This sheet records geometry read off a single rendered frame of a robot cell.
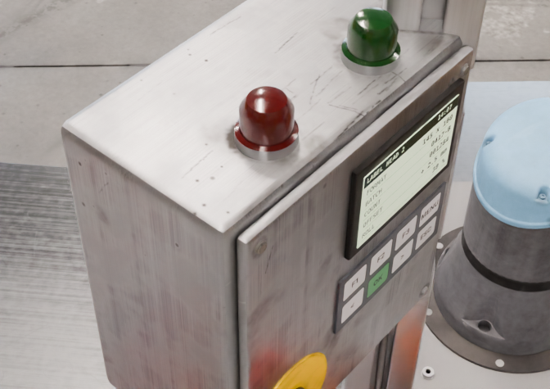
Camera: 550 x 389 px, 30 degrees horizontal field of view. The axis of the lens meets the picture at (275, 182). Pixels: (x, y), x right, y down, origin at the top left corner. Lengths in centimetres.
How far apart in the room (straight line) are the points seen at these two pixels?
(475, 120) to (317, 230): 100
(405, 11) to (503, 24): 255
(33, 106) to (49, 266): 152
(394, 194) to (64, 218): 85
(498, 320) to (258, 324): 61
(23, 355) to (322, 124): 78
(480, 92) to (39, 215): 62
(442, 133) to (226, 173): 12
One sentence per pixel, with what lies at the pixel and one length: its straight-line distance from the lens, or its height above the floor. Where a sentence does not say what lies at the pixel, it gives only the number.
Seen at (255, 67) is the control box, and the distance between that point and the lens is 45.
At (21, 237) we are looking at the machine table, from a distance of 127.
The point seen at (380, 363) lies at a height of 121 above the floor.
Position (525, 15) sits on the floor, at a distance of 307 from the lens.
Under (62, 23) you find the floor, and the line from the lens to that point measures 299.
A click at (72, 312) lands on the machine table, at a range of 119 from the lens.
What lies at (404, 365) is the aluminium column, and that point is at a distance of 67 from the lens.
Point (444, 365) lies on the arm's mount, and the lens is 104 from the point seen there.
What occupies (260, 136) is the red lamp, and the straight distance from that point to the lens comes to 40.
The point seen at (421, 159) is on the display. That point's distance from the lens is 48.
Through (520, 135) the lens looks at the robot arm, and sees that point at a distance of 93.
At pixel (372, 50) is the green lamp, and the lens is 44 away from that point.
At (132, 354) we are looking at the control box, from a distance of 52.
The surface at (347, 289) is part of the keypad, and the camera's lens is 49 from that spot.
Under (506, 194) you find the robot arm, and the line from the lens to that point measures 91.
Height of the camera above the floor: 176
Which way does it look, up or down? 45 degrees down
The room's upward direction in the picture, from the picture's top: 1 degrees clockwise
